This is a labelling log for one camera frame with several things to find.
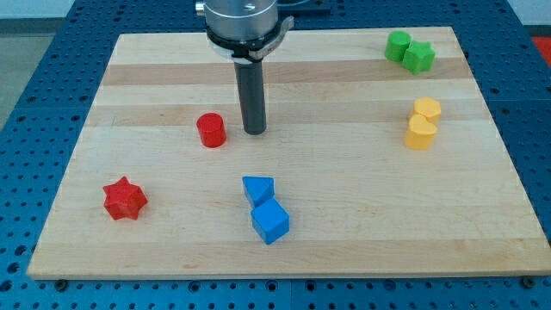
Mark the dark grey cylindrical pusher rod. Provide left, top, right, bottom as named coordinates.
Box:
left=234, top=62, right=267, bottom=135

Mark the red cylinder block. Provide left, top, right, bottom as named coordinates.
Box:
left=196, top=113, right=226, bottom=148

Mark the green star block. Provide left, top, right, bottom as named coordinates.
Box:
left=402, top=40, right=436, bottom=75

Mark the red star block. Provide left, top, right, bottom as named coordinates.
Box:
left=102, top=176, right=148, bottom=220

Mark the blue triangle block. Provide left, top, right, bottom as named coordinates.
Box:
left=242, top=176, right=275, bottom=208

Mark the blue cube block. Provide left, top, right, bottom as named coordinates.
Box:
left=251, top=198, right=289, bottom=245

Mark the light wooden board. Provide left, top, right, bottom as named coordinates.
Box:
left=28, top=27, right=550, bottom=280

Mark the green cylinder block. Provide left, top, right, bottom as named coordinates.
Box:
left=384, top=30, right=412, bottom=62

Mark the yellow heart block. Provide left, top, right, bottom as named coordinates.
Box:
left=404, top=114, right=437, bottom=151

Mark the yellow hexagon block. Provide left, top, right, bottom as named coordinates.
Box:
left=409, top=97, right=442, bottom=125

